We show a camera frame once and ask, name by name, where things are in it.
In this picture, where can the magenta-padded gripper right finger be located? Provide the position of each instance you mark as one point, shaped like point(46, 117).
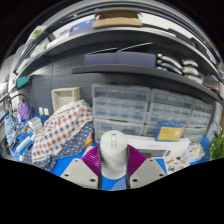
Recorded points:
point(146, 173)

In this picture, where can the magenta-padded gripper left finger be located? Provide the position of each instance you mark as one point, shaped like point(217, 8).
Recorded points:
point(80, 173)

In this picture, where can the white computer mouse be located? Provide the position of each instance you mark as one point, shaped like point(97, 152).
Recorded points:
point(113, 153)

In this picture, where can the long white keyboard box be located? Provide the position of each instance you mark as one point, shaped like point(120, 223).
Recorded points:
point(156, 148)

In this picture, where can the colourful sticker sheet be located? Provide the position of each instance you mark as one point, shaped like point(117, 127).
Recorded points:
point(175, 165)

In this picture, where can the grey wide-drawer cabinet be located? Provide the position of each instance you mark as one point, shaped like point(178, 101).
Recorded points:
point(200, 135)
point(116, 126)
point(150, 130)

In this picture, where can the blue and yellow box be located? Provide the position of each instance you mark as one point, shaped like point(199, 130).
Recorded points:
point(169, 131)

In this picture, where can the red blue checkered cloth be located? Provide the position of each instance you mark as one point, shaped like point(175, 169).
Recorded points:
point(61, 128)

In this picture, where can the clear plastic pack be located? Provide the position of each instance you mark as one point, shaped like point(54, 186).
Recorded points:
point(193, 151)

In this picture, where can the small white device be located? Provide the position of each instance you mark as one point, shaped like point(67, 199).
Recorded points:
point(35, 125)

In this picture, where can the grey small-drawer cabinet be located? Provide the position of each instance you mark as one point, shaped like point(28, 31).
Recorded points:
point(120, 101)
point(201, 115)
point(170, 106)

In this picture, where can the green potted plant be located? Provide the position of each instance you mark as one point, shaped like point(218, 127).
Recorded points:
point(218, 146)

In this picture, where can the white woven basket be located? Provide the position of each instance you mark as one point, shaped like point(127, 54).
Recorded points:
point(65, 97)

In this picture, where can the purple soft object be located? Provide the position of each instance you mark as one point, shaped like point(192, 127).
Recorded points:
point(23, 111)

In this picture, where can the grey pegboard panel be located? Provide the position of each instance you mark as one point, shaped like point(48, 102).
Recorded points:
point(43, 86)

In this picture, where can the teal flat object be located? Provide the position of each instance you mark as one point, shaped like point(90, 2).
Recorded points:
point(22, 82)

